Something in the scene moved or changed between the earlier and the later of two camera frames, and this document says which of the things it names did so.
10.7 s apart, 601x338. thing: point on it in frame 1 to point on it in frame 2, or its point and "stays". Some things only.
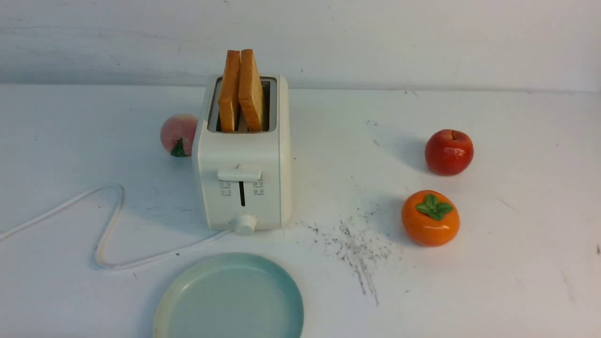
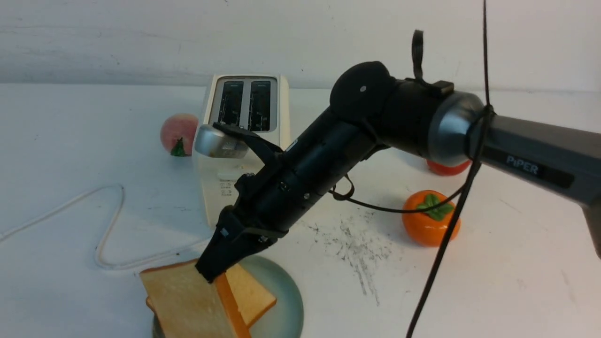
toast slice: (229, 98) to (184, 305)
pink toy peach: (177, 134) stays
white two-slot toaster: (244, 178) stays
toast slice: (251, 96) to (254, 300)
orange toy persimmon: (430, 218) stays
